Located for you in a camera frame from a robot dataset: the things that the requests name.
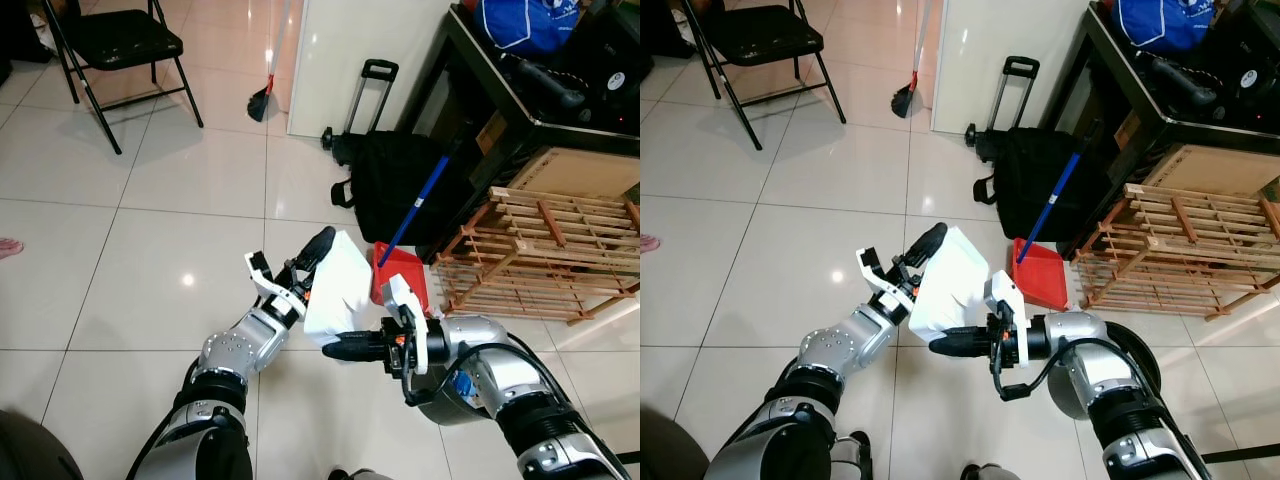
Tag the black glossy cabinet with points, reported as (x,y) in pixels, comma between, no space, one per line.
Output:
(560,135)
(1180,128)

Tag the pink slipper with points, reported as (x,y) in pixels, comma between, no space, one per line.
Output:
(8,247)
(648,243)

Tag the black handheld appliance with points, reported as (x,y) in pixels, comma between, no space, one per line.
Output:
(545,85)
(1185,85)

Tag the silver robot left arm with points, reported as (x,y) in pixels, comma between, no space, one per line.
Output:
(230,350)
(830,345)

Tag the brown cardboard box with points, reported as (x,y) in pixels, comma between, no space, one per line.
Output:
(590,170)
(1220,168)

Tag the dark robot torso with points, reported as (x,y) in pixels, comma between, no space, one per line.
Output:
(670,450)
(35,450)

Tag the blue plastic wrapper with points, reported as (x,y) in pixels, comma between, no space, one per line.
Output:
(465,385)

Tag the black bag with round logo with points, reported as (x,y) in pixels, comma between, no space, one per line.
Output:
(1250,105)
(615,105)

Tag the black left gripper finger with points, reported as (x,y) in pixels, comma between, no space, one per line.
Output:
(930,240)
(320,245)

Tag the silver robot right leg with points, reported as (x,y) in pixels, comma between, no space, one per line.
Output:
(372,476)
(1003,474)

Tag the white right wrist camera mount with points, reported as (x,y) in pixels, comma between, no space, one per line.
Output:
(1003,290)
(400,295)

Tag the black luggage trolley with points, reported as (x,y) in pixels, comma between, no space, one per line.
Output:
(380,68)
(1020,65)

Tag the black bristle broom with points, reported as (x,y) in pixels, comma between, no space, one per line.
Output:
(905,98)
(262,100)

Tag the wooden slatted rack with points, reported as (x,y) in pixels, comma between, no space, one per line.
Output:
(540,250)
(1180,245)

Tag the blue white bag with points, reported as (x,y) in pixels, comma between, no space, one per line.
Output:
(520,25)
(1160,25)

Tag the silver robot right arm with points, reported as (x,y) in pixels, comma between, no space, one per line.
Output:
(500,370)
(1090,350)

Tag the black fabric bag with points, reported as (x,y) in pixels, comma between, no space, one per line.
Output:
(400,190)
(1040,190)

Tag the black folding chair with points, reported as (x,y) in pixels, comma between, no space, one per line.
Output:
(765,35)
(120,40)

